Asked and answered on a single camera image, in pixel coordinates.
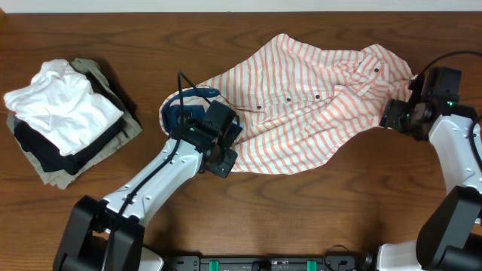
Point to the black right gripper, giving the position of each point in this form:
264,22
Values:
391,117

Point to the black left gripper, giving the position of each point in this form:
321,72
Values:
225,168

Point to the orange white striped shirt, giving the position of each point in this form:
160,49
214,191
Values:
297,104

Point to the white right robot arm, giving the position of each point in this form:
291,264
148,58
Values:
446,241

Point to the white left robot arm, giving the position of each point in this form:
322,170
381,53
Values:
108,234

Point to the black folded garment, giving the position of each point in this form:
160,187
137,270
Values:
48,154

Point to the white folded shirt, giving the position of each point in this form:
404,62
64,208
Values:
60,104

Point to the beige folded garment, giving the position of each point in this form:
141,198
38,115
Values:
130,129

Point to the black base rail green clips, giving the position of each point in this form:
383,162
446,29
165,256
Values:
336,258

